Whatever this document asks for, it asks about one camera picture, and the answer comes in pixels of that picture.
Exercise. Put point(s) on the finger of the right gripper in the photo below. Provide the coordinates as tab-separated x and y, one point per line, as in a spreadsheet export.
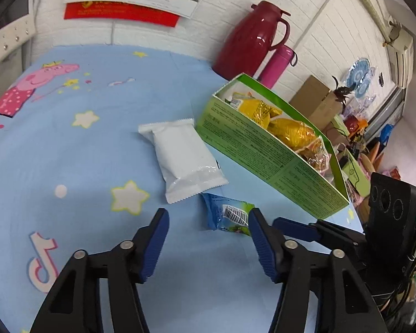
298	228

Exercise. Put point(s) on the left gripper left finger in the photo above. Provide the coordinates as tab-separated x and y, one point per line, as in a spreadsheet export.
73	302

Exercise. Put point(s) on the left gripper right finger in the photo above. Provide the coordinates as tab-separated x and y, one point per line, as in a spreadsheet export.
344	301

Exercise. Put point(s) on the orange snack packet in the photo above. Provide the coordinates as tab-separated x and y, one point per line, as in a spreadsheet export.
295	134

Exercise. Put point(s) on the yellow snack packet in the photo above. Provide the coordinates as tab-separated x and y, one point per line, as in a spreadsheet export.
258	111

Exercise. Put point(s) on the green cardboard box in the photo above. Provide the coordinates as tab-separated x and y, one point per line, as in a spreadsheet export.
254	148

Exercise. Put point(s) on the light green flat box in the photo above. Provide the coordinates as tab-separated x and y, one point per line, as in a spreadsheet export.
355	174

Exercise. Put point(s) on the blue snack packet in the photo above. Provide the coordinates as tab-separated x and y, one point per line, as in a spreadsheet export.
227	214

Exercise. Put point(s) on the brown cardboard box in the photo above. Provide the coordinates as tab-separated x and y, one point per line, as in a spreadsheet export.
316	102

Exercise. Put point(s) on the dark potted plant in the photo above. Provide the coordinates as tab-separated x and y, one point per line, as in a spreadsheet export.
341	92

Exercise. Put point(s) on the white snack packet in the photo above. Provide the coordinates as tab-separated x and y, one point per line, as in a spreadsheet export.
187	166

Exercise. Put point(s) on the white air conditioner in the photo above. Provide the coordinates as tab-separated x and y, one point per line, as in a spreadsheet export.
400	48

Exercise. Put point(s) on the pink thermos bottle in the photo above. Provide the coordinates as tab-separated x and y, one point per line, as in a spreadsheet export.
282	58

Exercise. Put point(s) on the dark red thermos jug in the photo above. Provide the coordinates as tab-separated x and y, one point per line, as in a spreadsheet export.
262	30

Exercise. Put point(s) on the blue paper wall decoration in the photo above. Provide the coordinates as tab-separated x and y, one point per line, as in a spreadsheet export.
359	77

